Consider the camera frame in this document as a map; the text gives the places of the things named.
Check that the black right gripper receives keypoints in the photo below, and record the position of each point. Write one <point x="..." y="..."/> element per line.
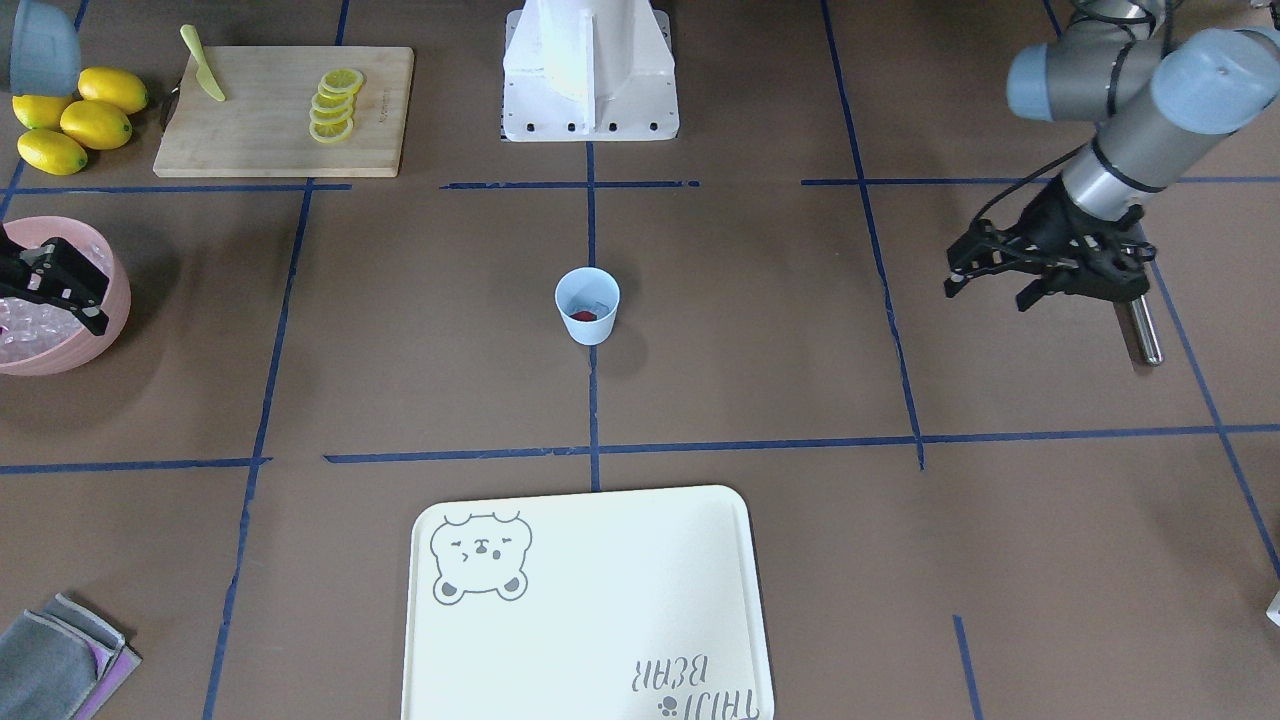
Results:
<point x="52" y="272"/>

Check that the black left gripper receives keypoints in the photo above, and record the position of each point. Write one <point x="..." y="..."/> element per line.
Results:
<point x="1046" y="219"/>

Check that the steel muddler black tip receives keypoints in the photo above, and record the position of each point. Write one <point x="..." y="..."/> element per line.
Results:
<point x="1139" y="332"/>

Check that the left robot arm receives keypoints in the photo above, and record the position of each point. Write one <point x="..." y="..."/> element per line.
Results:
<point x="1157" y="105"/>

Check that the pile of ice cubes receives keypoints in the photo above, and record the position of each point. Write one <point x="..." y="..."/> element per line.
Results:
<point x="21" y="336"/>

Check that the light blue cup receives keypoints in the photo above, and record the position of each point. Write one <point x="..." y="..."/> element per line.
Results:
<point x="587" y="281"/>

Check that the pink bowl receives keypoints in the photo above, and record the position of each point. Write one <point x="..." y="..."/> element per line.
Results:
<point x="82" y="347"/>

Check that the wooden cutting board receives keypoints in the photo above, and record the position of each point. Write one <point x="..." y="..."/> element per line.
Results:
<point x="261" y="129"/>

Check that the yellow-green knife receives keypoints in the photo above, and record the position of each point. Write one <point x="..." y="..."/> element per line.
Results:
<point x="204" y="76"/>

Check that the lemon slices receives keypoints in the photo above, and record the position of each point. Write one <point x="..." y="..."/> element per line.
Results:
<point x="331" y="116"/>

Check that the grey folded cloth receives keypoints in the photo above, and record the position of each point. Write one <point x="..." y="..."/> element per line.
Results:
<point x="62" y="662"/>

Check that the cream bear tray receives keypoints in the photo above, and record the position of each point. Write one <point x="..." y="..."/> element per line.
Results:
<point x="639" y="604"/>

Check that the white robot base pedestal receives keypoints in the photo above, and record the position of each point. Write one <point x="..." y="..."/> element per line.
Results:
<point x="588" y="71"/>

